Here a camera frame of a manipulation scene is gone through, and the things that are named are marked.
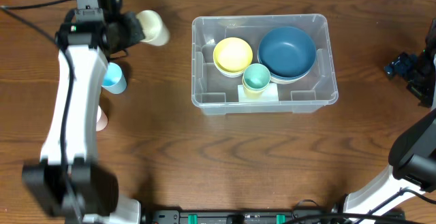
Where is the yellow small bowl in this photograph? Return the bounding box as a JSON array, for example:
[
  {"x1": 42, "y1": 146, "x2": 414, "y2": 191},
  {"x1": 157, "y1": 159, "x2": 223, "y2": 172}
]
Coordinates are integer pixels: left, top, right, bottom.
[{"x1": 213, "y1": 37, "x2": 253, "y2": 65}]

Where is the pink plastic cup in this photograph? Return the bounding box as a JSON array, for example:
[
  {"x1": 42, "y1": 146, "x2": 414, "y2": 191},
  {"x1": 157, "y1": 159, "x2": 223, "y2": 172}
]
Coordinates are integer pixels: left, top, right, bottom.
[{"x1": 95, "y1": 106, "x2": 108, "y2": 131}]

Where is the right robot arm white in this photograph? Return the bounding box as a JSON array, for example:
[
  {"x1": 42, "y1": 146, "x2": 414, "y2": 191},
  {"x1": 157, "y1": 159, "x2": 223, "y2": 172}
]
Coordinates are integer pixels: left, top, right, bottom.
[{"x1": 334, "y1": 22, "x2": 435, "y2": 223}]

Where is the green plastic cup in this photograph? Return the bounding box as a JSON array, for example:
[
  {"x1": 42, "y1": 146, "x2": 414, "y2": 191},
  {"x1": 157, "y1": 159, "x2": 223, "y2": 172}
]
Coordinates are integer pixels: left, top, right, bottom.
[{"x1": 243, "y1": 63, "x2": 270, "y2": 91}]

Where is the blue plastic cup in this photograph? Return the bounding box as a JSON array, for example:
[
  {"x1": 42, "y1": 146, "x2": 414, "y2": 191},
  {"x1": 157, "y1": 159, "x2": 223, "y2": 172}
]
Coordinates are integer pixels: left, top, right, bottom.
[{"x1": 102, "y1": 63, "x2": 127, "y2": 95}]

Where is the cream plastic cup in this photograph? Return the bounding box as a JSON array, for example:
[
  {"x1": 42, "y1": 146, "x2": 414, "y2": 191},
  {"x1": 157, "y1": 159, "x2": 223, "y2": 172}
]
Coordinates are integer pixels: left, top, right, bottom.
[{"x1": 136, "y1": 10, "x2": 170, "y2": 46}]

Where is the beige large bowl top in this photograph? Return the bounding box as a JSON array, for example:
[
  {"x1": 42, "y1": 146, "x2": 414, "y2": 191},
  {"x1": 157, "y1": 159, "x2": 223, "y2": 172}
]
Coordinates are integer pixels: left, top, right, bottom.
[{"x1": 266, "y1": 66, "x2": 309, "y2": 84}]

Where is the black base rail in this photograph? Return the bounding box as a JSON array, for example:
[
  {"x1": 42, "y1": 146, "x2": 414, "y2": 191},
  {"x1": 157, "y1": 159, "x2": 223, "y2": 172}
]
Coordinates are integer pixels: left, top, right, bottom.
[{"x1": 142, "y1": 209, "x2": 406, "y2": 224}]

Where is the clear plastic storage bin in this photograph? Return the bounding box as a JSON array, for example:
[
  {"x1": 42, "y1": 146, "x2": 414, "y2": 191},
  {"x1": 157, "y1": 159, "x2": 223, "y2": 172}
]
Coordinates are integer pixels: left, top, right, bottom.
[{"x1": 191, "y1": 14, "x2": 339, "y2": 115}]

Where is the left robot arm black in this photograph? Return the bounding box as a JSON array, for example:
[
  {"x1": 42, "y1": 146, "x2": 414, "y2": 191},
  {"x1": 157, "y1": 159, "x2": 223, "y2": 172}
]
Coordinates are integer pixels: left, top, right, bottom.
[{"x1": 22, "y1": 0, "x2": 144, "y2": 223}]

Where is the yellow cup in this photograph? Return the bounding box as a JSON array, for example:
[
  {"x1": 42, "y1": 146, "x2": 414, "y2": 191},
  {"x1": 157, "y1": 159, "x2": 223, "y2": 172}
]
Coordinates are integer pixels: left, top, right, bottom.
[{"x1": 243, "y1": 79, "x2": 269, "y2": 99}]

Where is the dark blue bowl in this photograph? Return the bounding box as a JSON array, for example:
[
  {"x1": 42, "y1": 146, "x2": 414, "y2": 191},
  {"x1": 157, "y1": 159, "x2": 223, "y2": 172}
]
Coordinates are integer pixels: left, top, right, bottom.
[
  {"x1": 258, "y1": 27, "x2": 317, "y2": 63},
  {"x1": 259, "y1": 58, "x2": 314, "y2": 80}
]

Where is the white small bowl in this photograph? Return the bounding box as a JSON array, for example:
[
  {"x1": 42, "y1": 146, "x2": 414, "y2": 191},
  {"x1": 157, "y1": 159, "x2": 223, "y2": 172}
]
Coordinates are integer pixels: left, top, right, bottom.
[{"x1": 218, "y1": 69, "x2": 244, "y2": 78}]

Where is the light grey small bowl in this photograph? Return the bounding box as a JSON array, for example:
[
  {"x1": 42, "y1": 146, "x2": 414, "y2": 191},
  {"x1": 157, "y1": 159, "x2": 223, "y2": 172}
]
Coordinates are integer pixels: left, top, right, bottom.
[{"x1": 214, "y1": 61, "x2": 249, "y2": 78}]

